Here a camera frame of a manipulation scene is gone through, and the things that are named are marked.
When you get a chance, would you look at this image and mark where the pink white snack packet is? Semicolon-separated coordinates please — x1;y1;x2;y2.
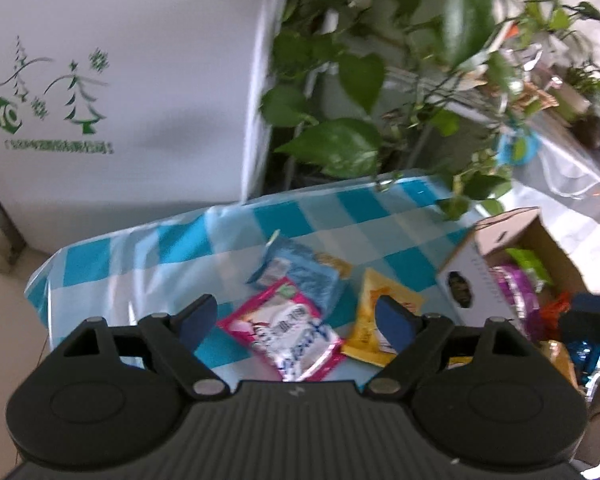
218;278;344;382

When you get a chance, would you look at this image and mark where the purple foil snack packet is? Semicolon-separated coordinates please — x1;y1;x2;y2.
490;263;542;341

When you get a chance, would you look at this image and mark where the green snack packet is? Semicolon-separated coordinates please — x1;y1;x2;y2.
505;247;555;292

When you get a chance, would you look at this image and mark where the blue foil snack packet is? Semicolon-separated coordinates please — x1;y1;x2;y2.
566;340;600;404

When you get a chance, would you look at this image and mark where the yellow waffle packet upside-down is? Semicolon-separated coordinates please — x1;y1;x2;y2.
340;266;426;369

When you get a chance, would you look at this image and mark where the light blue snack packet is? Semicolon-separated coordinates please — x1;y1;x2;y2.
247;230;353;318

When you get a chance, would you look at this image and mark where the blue checkered tablecloth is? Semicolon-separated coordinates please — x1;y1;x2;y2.
24;178;479;346

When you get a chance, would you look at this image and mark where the cardboard milk box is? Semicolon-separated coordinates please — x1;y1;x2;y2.
437;207;600;467

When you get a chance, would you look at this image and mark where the orange red snack packet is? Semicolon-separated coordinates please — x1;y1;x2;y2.
540;292;571;340

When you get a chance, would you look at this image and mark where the yellow chips bag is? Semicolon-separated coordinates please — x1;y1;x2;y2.
446;340;579;389

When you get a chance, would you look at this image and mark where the white appliance with green logo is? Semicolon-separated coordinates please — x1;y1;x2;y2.
0;0;284;252

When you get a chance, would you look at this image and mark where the green pothos plant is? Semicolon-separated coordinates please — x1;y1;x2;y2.
260;0;600;220

